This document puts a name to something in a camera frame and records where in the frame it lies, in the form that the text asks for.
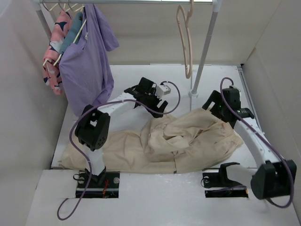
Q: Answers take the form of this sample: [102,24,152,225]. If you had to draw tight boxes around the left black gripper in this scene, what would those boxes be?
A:
[143,89,167,118]

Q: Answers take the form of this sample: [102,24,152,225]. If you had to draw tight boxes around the beige trousers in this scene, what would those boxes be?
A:
[57,108,245,175]

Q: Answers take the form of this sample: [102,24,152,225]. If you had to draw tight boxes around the beige plastic hanger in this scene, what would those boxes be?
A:
[176,0,194,79]

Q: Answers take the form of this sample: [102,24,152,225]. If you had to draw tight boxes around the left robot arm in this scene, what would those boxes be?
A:
[74,77,171,152]

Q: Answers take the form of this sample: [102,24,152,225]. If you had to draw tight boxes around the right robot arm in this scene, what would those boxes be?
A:
[202,86,297,200]

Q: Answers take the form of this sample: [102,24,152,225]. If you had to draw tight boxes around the purple t-shirt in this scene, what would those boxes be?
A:
[59,4,119,116]

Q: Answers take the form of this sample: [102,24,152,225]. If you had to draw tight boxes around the pink patterned garment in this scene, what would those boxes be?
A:
[42,10,72,95]

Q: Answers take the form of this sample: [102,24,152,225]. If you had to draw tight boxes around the teal garment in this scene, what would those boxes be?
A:
[59,12,83,54]

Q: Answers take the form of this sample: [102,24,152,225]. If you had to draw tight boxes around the metal clothes rack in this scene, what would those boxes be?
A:
[31,0,222,97]

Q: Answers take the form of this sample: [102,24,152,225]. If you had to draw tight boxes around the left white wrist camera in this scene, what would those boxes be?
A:
[155,85,171,98]

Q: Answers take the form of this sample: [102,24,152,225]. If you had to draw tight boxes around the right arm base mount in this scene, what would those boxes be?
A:
[201,172,249,198]

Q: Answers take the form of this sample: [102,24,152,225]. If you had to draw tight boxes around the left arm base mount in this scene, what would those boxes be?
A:
[73,171,120,199]

